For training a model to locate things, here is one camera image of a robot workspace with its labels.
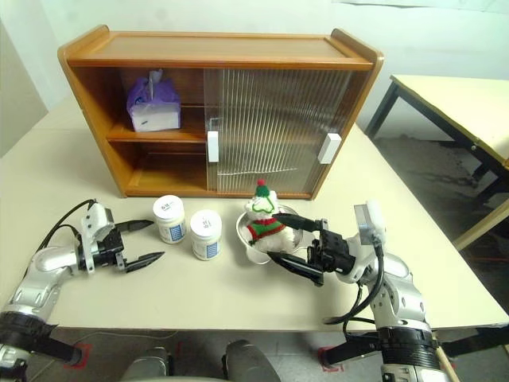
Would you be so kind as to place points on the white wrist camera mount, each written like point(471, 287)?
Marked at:
point(97, 217)
point(375, 223)

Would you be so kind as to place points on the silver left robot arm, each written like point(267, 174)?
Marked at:
point(43, 262)

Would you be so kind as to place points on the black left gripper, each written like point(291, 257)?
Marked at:
point(109, 248)

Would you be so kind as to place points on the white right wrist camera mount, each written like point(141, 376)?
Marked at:
point(375, 223)

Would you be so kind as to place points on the black table leg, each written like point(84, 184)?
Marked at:
point(354, 349)
point(59, 346)
point(477, 338)

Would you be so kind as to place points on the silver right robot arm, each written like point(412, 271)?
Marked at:
point(401, 294)

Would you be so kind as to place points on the beige side table black legs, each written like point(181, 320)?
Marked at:
point(457, 99)

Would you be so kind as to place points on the dark grey rounded shape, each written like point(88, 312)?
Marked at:
point(147, 366)
point(250, 364)

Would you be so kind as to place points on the white plush bear toy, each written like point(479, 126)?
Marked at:
point(264, 235)

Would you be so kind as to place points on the wooden cabinet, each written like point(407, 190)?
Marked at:
point(218, 47)

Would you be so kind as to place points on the purple tissue box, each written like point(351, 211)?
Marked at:
point(153, 115)

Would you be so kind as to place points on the shiny metal bowl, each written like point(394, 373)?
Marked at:
point(242, 232)

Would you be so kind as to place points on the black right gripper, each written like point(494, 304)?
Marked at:
point(332, 254)

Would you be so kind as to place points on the wooden stick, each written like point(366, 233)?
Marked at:
point(445, 360)

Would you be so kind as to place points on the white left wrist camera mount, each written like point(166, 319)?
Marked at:
point(97, 217)

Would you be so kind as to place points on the white bottle blue label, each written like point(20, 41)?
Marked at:
point(206, 238)
point(169, 223)

